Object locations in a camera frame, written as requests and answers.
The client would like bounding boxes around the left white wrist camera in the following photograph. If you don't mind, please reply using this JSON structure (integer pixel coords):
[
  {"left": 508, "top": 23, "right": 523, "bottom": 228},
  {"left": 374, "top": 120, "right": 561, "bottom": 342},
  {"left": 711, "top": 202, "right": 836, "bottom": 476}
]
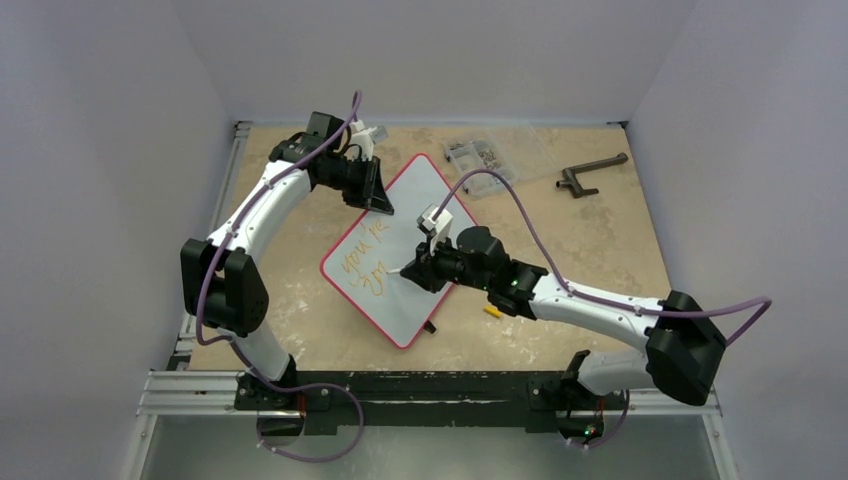
[{"left": 348, "top": 120, "right": 388, "bottom": 161}]

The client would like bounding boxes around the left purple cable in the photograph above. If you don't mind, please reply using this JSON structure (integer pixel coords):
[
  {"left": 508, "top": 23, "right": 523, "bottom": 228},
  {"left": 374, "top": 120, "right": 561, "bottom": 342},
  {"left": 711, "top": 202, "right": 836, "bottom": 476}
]
[{"left": 195, "top": 89, "right": 366, "bottom": 465}]

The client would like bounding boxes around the aluminium frame rail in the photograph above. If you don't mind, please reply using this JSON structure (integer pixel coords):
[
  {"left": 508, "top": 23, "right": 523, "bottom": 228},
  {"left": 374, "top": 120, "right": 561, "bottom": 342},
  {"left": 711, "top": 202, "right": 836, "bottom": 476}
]
[{"left": 136, "top": 120, "right": 256, "bottom": 419}]

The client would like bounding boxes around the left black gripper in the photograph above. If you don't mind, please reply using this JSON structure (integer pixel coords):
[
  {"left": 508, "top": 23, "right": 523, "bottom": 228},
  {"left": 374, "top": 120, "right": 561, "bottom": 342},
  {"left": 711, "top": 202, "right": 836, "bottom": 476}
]
[{"left": 320, "top": 155, "right": 392, "bottom": 215}]

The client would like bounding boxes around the pink framed whiteboard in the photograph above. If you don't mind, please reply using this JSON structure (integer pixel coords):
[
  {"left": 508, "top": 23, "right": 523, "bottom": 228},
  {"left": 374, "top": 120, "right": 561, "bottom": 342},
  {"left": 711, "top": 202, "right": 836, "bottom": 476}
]
[{"left": 320, "top": 153, "right": 452, "bottom": 349}]

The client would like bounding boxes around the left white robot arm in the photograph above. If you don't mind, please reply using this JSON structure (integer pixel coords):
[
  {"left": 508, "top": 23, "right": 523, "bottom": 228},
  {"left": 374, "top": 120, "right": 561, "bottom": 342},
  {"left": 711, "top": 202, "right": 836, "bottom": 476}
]
[{"left": 180, "top": 112, "right": 394, "bottom": 409}]

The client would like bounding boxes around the yellow marker cap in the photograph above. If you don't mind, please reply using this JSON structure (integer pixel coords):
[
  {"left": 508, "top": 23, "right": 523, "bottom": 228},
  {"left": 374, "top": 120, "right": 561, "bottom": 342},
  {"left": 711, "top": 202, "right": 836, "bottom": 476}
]
[{"left": 483, "top": 306, "right": 502, "bottom": 318}]

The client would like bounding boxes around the clear screw organizer box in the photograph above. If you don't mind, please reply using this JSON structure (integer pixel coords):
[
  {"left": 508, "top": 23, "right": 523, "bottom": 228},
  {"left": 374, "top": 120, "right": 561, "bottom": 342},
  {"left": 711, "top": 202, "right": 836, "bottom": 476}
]
[{"left": 444, "top": 132, "right": 519, "bottom": 199}]

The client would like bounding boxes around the purple cable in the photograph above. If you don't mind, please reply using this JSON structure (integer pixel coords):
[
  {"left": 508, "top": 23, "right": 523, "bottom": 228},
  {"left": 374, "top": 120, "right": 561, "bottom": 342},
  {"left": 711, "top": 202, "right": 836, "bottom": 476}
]
[
  {"left": 195, "top": 89, "right": 366, "bottom": 465},
  {"left": 433, "top": 168, "right": 773, "bottom": 452}
]

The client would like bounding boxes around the dark metal crank handle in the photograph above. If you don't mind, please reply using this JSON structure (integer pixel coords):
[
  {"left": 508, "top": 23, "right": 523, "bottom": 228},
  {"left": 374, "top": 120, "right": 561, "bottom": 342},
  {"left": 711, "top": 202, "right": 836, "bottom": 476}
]
[{"left": 556, "top": 152, "right": 629, "bottom": 200}]

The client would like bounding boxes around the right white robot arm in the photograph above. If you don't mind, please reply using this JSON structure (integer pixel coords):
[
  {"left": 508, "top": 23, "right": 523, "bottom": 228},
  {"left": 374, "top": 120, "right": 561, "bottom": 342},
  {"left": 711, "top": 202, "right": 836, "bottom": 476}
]
[{"left": 400, "top": 226, "right": 727, "bottom": 407}]

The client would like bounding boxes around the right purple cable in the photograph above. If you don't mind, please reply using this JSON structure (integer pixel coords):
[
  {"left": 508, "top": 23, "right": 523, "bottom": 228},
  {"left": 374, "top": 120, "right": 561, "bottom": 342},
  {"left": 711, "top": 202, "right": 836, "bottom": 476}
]
[{"left": 433, "top": 168, "right": 773, "bottom": 452}]

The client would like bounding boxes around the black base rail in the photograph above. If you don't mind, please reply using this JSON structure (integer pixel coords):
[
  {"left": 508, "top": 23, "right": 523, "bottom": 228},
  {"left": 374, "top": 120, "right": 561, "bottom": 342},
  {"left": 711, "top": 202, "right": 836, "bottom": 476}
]
[{"left": 234, "top": 371, "right": 626, "bottom": 439}]

